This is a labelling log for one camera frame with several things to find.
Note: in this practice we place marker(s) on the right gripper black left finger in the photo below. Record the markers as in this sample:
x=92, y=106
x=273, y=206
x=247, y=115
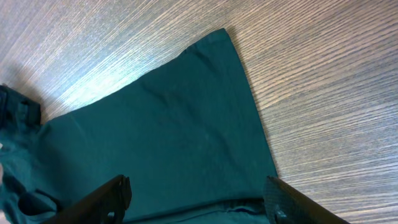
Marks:
x=105, y=205

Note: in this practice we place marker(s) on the black t-shirt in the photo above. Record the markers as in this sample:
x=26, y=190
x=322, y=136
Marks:
x=187, y=134

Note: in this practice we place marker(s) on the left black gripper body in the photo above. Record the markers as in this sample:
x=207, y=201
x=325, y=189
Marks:
x=17, y=108

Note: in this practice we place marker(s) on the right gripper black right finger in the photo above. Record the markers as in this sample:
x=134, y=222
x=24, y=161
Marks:
x=284, y=204

